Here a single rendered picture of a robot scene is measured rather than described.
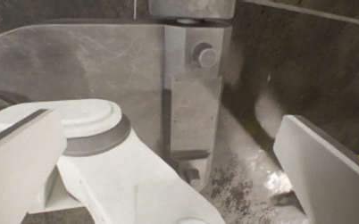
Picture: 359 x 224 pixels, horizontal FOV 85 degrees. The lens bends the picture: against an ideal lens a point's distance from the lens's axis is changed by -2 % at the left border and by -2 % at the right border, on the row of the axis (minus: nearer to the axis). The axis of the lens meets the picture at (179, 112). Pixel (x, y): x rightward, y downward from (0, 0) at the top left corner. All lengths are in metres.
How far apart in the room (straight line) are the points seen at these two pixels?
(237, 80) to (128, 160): 0.53
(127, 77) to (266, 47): 0.49
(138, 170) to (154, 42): 0.27
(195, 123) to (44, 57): 0.37
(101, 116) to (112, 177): 0.11
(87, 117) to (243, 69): 0.55
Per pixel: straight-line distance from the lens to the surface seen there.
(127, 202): 0.28
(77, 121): 0.36
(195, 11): 0.43
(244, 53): 0.73
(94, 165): 0.33
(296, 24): 0.82
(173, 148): 0.56
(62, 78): 0.50
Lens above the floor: 0.61
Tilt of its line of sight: 58 degrees down
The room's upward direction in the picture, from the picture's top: 157 degrees clockwise
